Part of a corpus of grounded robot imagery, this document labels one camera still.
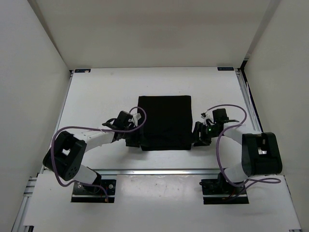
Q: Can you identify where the left blue label sticker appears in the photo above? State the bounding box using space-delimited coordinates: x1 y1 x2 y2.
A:
74 69 91 73

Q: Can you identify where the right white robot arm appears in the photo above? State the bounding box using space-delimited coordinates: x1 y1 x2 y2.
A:
193 108 283 193

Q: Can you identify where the black skirt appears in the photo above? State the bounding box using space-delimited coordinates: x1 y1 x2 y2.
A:
138 95 194 151

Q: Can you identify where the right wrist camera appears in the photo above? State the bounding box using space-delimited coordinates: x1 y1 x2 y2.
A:
201 111 213 126

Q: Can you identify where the right blue label sticker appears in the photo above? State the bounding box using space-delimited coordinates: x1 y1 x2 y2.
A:
217 67 234 71

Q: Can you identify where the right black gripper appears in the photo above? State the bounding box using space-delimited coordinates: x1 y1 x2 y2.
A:
187 121 222 146

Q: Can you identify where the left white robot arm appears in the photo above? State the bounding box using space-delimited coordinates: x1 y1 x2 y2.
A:
42 109 147 194

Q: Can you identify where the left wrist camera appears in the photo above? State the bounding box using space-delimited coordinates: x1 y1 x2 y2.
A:
131 113 141 127

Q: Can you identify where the blue label sticker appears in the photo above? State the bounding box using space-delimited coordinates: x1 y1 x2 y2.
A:
74 69 91 73
217 67 234 71

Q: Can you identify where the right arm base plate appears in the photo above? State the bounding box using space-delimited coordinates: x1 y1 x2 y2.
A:
199 178 249 205

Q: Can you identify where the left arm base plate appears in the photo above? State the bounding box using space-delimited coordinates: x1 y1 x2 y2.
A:
71 179 116 203

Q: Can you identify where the front aluminium rail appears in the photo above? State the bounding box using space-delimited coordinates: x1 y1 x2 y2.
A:
95 169 220 175

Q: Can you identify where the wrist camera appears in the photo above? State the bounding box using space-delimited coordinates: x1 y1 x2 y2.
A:
201 111 213 126
131 113 141 127

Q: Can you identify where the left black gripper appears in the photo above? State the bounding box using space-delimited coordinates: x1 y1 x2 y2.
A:
122 124 149 147

